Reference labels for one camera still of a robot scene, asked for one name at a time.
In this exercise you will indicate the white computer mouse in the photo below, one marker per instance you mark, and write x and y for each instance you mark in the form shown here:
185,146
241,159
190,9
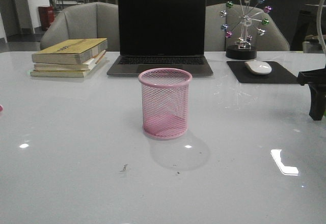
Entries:
258,67

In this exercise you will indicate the pink mesh pen holder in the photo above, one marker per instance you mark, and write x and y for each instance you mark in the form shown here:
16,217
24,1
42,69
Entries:
165,102

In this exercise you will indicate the left grey armchair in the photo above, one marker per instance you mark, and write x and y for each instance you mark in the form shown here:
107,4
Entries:
92,20

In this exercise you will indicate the grey open laptop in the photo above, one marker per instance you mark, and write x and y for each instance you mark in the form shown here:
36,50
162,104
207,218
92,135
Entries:
161,34

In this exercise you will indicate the grey armchair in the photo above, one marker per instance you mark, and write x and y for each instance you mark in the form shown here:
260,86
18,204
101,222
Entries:
92,20
272,40

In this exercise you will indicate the top yellow book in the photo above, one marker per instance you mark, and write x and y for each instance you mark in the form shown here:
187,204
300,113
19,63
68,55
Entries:
72,51

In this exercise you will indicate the bottom cream book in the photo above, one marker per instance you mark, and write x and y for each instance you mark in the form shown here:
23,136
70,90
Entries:
35,73

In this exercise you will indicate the cream book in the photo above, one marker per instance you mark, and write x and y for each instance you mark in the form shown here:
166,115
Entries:
35,73
85,66

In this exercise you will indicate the ferris wheel desk ornament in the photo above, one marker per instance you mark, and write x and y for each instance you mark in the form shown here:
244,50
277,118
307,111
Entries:
244,19

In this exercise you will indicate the right grey armchair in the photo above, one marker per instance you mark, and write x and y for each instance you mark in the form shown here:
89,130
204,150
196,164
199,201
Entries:
272,40

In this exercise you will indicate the black mouse pad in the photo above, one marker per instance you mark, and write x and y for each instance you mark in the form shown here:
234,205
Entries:
278,75

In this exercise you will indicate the middle cream book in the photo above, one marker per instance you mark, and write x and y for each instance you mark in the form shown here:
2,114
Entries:
85,66

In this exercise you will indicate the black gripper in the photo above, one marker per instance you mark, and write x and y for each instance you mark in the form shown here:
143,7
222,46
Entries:
316,81

